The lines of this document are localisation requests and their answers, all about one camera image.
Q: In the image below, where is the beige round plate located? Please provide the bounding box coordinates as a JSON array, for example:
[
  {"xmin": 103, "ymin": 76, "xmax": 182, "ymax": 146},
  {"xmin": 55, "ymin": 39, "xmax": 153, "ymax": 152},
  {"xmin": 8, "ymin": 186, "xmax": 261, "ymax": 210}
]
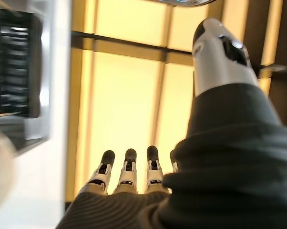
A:
[{"xmin": 0, "ymin": 130, "xmax": 17, "ymax": 207}]

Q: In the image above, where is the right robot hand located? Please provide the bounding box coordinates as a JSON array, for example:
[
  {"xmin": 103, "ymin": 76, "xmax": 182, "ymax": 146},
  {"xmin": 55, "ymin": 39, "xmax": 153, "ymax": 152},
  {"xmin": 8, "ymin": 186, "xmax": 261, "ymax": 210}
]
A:
[{"xmin": 55, "ymin": 20, "xmax": 287, "ymax": 229}]

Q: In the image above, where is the black dish drying rack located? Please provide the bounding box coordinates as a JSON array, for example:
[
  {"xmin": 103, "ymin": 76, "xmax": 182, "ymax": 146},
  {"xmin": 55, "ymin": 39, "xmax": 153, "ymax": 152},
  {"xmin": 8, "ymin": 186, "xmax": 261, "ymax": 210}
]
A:
[{"xmin": 0, "ymin": 8, "xmax": 43, "ymax": 119}]

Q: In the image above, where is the chrome pull-down kitchen faucet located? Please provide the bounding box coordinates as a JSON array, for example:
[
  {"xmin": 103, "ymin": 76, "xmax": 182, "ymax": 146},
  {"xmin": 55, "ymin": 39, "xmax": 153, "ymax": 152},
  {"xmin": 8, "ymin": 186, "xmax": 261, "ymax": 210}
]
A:
[{"xmin": 157, "ymin": 0, "xmax": 212, "ymax": 6}]

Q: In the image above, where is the stainless steel sink basin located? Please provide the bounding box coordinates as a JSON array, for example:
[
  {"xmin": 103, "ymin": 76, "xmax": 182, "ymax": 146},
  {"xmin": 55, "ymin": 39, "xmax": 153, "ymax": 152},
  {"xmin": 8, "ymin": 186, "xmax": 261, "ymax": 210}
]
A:
[{"xmin": 0, "ymin": 0, "xmax": 52, "ymax": 153}]

